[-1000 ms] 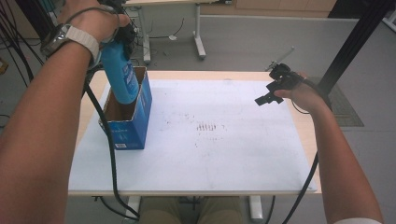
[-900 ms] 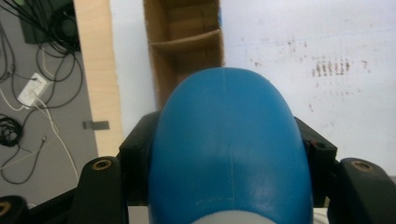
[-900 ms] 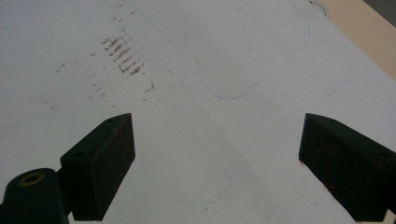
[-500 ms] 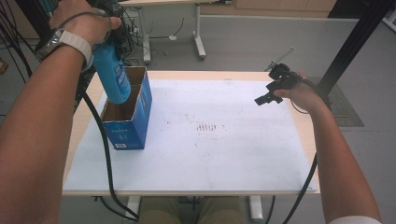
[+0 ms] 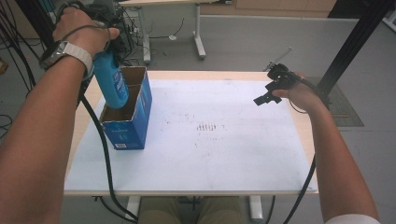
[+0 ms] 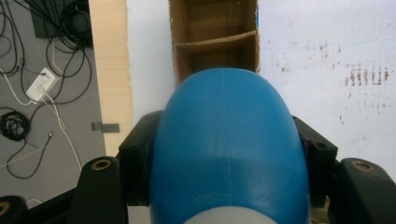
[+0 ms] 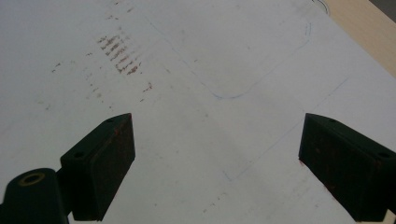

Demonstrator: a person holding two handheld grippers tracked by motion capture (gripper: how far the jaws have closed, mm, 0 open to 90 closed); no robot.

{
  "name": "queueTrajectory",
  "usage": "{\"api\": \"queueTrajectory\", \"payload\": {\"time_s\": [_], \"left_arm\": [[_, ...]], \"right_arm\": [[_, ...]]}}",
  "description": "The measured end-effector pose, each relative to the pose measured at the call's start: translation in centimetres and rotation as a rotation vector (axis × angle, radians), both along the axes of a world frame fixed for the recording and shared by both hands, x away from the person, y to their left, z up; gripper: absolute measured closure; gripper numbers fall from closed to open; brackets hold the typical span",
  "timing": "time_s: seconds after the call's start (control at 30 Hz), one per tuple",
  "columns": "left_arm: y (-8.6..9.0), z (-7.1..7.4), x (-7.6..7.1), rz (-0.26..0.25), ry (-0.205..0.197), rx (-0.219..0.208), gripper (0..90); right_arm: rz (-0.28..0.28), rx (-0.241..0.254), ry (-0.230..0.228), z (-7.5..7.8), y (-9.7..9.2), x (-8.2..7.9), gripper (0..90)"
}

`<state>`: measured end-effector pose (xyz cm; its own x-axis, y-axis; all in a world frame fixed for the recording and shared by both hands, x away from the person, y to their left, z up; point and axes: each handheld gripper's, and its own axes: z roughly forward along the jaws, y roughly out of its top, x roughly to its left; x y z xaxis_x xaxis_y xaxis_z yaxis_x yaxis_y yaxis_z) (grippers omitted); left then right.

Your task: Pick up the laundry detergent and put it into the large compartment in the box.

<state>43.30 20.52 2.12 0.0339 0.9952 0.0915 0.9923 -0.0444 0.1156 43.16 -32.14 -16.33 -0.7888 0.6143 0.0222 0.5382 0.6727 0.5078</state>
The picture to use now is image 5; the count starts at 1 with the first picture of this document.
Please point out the white-legged desk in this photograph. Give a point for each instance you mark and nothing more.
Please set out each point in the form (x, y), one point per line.
(199, 37)

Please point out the black metal frame post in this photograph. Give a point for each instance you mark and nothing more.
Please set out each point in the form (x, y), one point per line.
(351, 43)
(34, 18)

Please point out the black computer tower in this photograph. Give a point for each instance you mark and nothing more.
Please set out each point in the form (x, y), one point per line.
(123, 28)

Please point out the white paper table mat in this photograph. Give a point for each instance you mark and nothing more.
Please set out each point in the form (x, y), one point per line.
(218, 155)

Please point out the light wooden table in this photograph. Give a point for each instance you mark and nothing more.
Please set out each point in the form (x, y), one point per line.
(186, 74)

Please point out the white shirt sleeve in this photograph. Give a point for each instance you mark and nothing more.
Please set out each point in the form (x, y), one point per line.
(351, 219)

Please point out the person's left hand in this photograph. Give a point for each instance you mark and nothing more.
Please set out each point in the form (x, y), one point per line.
(84, 31)

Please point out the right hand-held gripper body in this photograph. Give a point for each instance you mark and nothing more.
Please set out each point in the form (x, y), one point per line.
(283, 77)

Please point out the person's right hand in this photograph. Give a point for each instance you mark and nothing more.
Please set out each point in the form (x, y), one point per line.
(300, 95)

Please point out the person's legs in khaki trousers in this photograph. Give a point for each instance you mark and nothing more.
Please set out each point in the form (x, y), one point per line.
(158, 211)

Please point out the blue cardboard box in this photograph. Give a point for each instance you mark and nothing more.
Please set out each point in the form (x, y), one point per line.
(130, 133)

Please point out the wooden cabinet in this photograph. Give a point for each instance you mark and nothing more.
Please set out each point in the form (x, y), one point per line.
(274, 7)

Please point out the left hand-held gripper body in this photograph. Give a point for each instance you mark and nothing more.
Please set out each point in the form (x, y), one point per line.
(118, 49)

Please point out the white table foot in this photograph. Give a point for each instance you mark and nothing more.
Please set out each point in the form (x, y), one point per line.
(256, 208)
(134, 207)

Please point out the blue plastic bottle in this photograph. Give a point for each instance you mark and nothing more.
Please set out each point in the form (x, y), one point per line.
(112, 84)

